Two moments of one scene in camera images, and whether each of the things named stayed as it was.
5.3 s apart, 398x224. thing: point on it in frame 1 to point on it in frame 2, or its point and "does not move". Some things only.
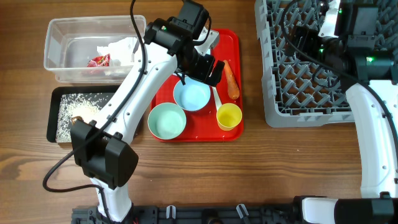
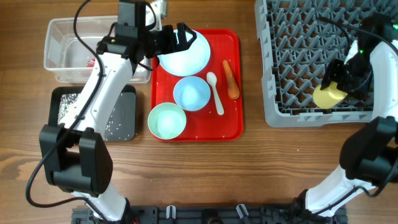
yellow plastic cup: [228, 116] to [328, 98]
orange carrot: [233, 88] does not move
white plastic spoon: [218, 102] does not move
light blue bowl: [193, 96] does not move
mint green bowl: [166, 121] does not move
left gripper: [202, 72] to [170, 46]
